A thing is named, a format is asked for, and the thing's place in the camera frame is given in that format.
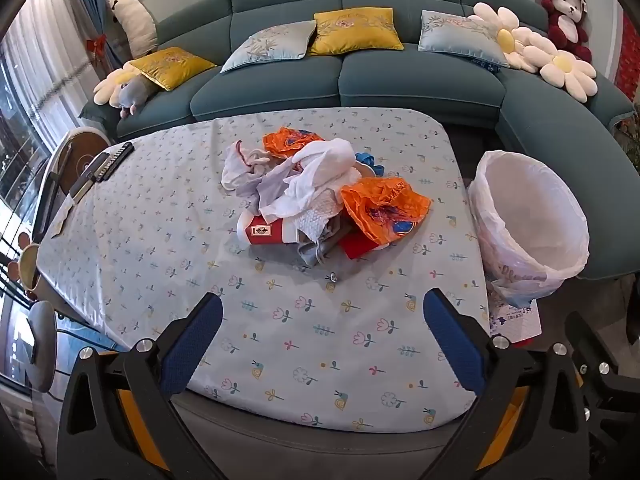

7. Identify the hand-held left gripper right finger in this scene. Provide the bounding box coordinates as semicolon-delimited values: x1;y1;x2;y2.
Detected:
420;288;596;480

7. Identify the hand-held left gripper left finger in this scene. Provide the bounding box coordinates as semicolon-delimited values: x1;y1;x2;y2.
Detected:
56;292;231;480

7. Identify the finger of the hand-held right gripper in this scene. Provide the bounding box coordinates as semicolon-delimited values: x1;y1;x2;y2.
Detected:
565;311;628;386

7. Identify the trash bin with white bag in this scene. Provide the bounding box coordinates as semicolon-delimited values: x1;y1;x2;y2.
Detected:
467;150;591;306

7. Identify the red and white paper cup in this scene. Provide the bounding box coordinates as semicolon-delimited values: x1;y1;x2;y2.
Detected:
236;208;301;246

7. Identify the red wrapper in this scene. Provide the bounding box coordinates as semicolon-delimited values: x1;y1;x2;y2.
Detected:
340;232;378;261

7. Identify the orange plastic bag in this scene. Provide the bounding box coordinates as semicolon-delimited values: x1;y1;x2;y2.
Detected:
340;176;432;246
263;127;328;158

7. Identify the printed paper sheet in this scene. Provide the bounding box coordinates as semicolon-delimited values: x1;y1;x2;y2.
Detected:
487;300;543;341

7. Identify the floral printed tablecloth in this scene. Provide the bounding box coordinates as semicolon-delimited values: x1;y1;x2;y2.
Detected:
35;107;491;433

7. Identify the white textured paper towel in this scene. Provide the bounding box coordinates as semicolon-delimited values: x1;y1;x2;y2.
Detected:
292;192;346;241

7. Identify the dark flat bar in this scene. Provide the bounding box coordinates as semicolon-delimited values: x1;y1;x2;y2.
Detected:
66;152;110;200

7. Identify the black remote control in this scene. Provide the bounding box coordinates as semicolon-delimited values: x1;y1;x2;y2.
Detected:
95;141;135;183

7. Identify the white crumpled cloth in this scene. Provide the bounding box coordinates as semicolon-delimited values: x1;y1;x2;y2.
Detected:
280;138;362;211

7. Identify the round wooden stool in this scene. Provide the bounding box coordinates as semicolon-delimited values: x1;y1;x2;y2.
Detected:
47;127;111;196

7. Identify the grey plush toy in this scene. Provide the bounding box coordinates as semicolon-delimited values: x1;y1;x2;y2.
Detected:
111;77;161;118

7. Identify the white daisy flower cushion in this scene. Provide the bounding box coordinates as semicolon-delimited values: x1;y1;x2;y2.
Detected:
470;1;546;68
522;39;598;103
93;62;146;106

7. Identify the teal sofa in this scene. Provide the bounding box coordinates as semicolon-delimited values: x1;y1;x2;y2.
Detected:
80;0;640;281

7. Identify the yellow embroidered pillow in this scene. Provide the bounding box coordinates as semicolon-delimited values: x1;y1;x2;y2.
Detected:
129;46;217;92
308;6;405;57

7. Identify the light blue embroidered pillow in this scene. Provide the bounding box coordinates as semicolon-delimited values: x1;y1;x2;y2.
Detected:
417;9;511;68
220;21;317;74

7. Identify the red and white plush toy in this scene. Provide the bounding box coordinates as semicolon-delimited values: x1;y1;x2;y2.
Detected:
541;0;593;63

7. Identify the white and black plush toy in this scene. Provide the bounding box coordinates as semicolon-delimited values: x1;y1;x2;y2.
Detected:
105;0;158;58

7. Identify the red lattice wall decoration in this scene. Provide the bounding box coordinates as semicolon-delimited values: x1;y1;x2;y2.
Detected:
615;12;639;101

